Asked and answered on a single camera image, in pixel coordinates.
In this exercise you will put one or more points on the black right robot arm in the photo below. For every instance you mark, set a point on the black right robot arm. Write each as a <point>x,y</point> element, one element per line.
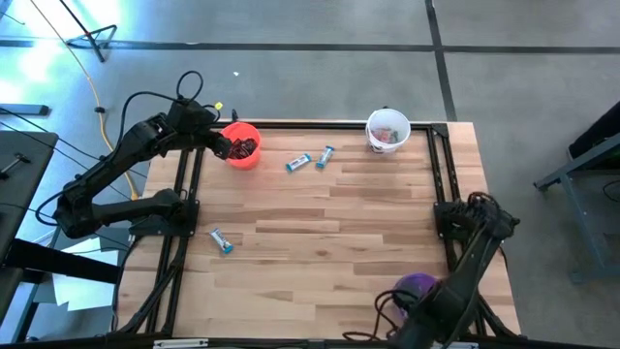
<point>479,242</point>

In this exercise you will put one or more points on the black tripod stand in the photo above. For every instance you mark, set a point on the black tripod stand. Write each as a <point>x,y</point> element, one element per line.
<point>95,49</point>

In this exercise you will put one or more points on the brown chocolate bar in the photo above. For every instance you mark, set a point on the brown chocolate bar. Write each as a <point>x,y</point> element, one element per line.
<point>239,153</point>
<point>246,144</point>

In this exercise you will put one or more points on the white paper sheet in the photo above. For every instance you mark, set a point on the white paper sheet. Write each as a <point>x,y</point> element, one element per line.
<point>84,293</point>
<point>97,247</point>

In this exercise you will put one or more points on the yellow tag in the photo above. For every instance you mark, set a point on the yellow tag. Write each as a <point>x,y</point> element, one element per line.
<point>219,105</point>

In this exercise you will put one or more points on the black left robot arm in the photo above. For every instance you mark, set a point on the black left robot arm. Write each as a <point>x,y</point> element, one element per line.
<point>126,150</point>

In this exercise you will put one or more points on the dark grey floor bar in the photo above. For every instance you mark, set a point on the dark grey floor bar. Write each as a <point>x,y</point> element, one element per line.
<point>24,110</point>

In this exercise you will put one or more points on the silver metal bracket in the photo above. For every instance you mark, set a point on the silver metal bracket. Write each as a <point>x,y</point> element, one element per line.
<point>460,345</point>
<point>179,343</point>

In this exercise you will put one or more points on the black table beam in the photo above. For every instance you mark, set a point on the black table beam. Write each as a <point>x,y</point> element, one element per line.
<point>58,262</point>

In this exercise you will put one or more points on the black aluminium table frame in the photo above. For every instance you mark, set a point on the black aluminium table frame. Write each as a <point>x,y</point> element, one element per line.
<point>315,125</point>

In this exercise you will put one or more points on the green clear-wrapped candy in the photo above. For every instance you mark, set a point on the green clear-wrapped candy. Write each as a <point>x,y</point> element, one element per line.
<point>393,137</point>

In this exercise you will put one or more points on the orange plastic bucket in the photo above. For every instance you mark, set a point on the orange plastic bucket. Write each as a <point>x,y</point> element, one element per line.
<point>249,162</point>

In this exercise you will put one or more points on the red clear-wrapped candy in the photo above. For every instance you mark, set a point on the red clear-wrapped candy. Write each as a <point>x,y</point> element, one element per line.
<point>381,134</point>

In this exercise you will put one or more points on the person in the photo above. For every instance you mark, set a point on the person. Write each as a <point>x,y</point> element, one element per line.
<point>598,128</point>

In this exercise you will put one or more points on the purple plastic bowl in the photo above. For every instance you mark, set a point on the purple plastic bowl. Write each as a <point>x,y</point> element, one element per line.
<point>416,281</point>

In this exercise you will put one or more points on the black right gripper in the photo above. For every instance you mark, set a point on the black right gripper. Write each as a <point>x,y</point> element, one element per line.
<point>419,329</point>

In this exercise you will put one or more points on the black side table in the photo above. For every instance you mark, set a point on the black side table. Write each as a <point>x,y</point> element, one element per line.
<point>24,194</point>

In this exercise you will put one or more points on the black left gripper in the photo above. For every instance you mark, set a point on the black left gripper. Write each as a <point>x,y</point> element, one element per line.
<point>203,139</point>

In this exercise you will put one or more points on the white jack-o-lantern bucket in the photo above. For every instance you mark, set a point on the white jack-o-lantern bucket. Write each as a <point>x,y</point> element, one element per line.
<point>402,121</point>

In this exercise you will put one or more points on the grey metal table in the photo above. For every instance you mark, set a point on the grey metal table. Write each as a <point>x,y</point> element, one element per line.
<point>576,166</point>

